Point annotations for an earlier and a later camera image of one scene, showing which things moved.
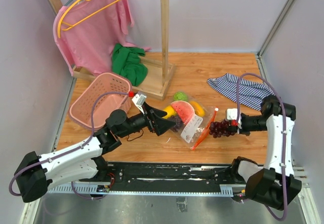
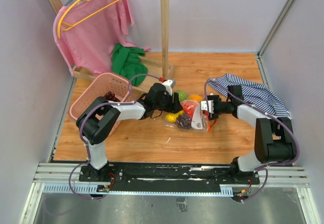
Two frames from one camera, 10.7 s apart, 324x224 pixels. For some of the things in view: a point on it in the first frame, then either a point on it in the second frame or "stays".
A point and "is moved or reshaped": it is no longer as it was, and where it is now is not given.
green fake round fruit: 180,96 stays
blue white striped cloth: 251,94 stays
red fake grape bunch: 220,128 to 111,96
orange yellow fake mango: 198,109 to 196,97
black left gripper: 160,126 to 173,107
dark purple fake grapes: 179,124 to 184,121
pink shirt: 87,31 stays
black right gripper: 242,130 to 215,98
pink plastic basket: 80,110 stays
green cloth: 126,61 stays
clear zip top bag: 192,116 is moved or reshaped
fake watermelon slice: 185,110 stays
